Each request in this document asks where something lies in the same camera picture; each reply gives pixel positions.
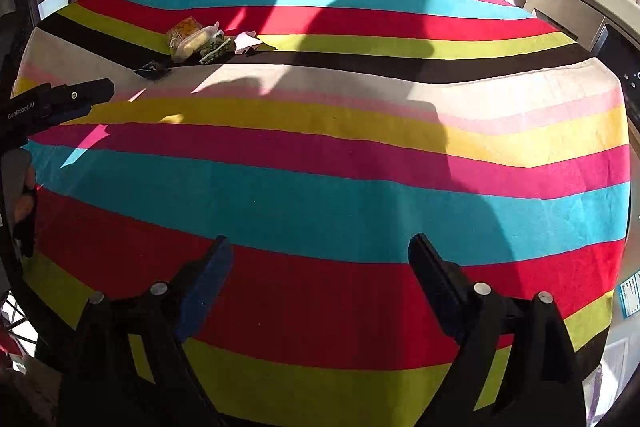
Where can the person's left hand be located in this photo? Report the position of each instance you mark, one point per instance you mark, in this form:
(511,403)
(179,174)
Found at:
(22,209)

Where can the striped colourful tablecloth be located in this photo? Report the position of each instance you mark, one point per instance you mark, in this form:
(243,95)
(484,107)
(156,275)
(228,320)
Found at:
(325,177)

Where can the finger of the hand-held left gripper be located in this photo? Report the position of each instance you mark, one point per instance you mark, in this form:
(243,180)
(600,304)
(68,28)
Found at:
(67,113)
(80,93)

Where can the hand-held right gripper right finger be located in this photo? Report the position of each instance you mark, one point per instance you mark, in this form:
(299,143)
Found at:
(434,278)

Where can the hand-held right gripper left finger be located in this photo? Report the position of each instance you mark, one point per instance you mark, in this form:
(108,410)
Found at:
(210,277)

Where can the orange snack packet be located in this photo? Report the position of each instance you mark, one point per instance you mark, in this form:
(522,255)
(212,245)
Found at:
(181,29)

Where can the pink snack packet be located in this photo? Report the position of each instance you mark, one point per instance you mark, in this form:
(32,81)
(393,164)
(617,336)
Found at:
(247,42)

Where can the clear cream bread packet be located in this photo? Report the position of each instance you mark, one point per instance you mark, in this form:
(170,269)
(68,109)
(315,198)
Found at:
(192,43)

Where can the small dark snack packet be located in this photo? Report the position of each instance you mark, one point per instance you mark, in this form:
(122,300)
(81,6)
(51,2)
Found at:
(152,70)

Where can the blue and white paper label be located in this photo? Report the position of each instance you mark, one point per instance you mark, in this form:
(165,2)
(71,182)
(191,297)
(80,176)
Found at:
(629,298)

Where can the grey washing machine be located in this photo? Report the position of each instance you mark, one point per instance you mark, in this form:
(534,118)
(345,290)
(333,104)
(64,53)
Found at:
(585,22)

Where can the dark green snack packet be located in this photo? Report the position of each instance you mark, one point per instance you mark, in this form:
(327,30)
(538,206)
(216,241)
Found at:
(216,49)

